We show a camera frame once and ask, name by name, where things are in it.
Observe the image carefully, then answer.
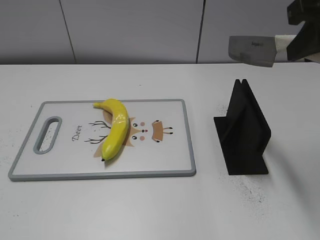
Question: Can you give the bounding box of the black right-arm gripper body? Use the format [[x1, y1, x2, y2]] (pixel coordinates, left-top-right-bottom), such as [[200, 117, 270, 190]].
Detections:
[[287, 0, 320, 25]]

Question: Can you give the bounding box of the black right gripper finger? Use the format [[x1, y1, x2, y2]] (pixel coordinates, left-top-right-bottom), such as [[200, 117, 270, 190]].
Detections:
[[286, 21, 320, 61]]

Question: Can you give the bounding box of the steel cleaver knife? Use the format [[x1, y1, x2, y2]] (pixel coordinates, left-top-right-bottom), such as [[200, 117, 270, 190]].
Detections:
[[228, 34, 296, 68]]

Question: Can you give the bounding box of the yellow plastic banana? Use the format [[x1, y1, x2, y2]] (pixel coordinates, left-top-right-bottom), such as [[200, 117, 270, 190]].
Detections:
[[93, 98, 129, 162]]

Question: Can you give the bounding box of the black knife stand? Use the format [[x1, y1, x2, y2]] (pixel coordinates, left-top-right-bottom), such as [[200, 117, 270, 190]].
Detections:
[[213, 79, 271, 175]]

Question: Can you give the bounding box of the white grey-rimmed cutting board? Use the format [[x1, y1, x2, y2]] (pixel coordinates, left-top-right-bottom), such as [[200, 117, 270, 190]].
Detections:
[[8, 99, 197, 182]]

